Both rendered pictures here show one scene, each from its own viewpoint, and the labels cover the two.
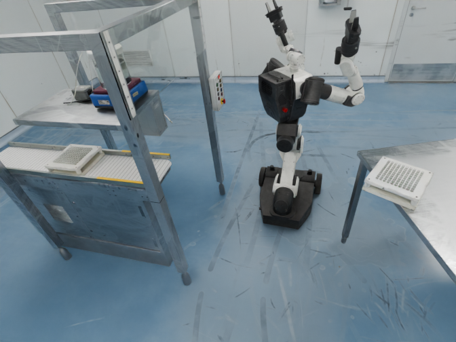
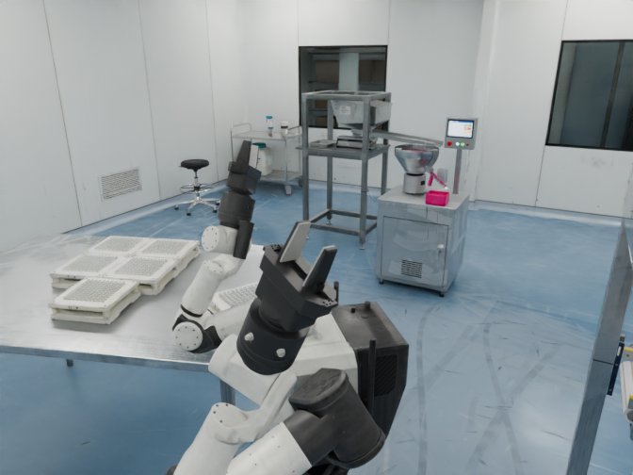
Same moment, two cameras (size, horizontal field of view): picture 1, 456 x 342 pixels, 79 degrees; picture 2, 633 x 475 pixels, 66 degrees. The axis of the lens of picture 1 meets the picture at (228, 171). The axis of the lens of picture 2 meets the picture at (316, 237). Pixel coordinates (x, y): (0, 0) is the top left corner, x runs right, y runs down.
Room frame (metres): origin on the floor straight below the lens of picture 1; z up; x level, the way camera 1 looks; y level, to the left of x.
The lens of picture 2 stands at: (2.65, -0.33, 1.81)
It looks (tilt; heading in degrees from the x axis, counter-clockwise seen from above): 20 degrees down; 189
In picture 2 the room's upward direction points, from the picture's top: straight up
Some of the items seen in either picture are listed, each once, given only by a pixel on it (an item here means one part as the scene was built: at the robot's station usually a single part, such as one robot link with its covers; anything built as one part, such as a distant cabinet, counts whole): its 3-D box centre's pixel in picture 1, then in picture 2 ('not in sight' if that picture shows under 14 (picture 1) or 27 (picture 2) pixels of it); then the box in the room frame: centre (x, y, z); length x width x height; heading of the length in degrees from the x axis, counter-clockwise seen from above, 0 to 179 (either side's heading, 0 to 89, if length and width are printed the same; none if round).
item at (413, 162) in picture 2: not in sight; (422, 171); (-1.42, -0.07, 0.95); 0.49 x 0.36 x 0.37; 71
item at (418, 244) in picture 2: not in sight; (421, 238); (-1.35, -0.04, 0.38); 0.63 x 0.57 x 0.76; 71
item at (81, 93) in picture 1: (85, 93); not in sight; (1.46, 0.70, 1.39); 0.12 x 0.07 x 0.06; 71
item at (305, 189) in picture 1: (286, 190); not in sight; (1.76, -0.49, 0.19); 0.64 x 0.52 x 0.33; 158
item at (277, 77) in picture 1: (286, 93); (328, 379); (1.71, -0.44, 1.13); 0.34 x 0.30 x 0.36; 22
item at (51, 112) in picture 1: (89, 107); not in sight; (1.38, 0.67, 1.33); 0.62 x 0.38 x 0.04; 71
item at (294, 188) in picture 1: (286, 184); not in sight; (1.73, -0.48, 0.28); 0.21 x 0.20 x 0.13; 158
